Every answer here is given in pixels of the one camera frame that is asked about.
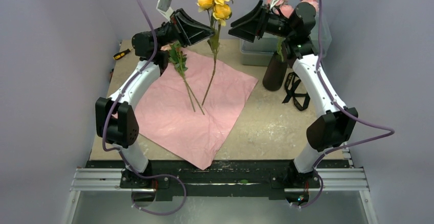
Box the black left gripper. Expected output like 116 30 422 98
153 9 215 49

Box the yellow rose stem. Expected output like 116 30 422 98
197 0 233 106

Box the black ribbon with gold lettering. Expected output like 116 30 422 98
282 72 311 111

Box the pink wrapping paper sheet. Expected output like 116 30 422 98
135 49 257 169

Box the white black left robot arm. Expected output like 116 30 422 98
95 9 214 188

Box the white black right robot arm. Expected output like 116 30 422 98
228 1 358 187

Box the dark cylindrical vase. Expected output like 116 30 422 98
262 52 288 91

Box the green translucent plastic storage box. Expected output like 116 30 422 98
240 15 332 66

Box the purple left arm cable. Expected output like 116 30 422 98
101 0 188 216

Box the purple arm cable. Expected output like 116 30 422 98
286 0 396 210
101 0 188 216

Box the yellow black handled screwdriver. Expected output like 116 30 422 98
113 49 132 60

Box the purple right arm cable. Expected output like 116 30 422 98
286 0 396 210

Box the aluminium rail frame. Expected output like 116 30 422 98
61 41 379 224

